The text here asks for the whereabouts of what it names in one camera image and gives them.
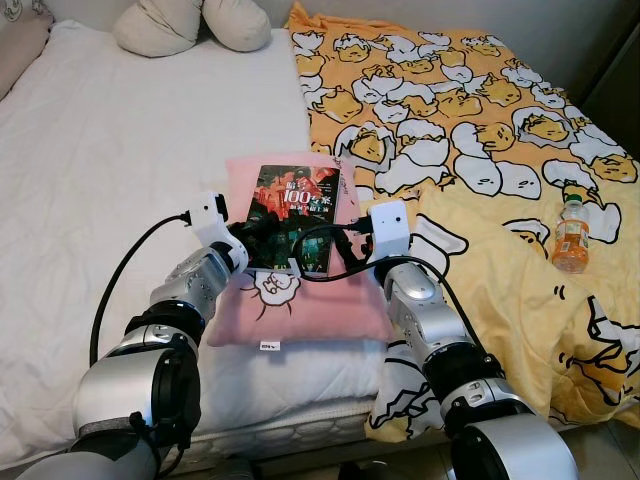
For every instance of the orange juice plastic bottle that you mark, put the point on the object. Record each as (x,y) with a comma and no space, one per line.
(570,245)

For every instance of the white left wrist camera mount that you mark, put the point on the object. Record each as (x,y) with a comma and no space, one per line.
(208,215)

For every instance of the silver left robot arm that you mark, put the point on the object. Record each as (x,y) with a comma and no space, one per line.
(130,380)

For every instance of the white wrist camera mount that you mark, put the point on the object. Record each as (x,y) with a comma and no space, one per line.
(390,228)
(208,215)

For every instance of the pink plush pillow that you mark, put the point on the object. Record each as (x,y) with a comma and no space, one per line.
(330,310)

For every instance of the beige bed pillow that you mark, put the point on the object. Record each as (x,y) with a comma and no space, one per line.
(238,22)
(155,28)

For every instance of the yellow cartoon egg blanket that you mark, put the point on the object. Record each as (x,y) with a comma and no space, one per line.
(480,130)

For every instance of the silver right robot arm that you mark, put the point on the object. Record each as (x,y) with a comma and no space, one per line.
(430,320)

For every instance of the white bed mattress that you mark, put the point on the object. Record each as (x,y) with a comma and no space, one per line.
(120,150)

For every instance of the dark cover book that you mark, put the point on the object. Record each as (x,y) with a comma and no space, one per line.
(300,195)

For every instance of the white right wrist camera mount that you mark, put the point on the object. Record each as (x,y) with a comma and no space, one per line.
(390,228)

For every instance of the brown grey pillow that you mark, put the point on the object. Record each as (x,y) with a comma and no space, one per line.
(20,50)

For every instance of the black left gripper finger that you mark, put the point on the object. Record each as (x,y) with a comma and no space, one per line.
(276,244)
(280,225)

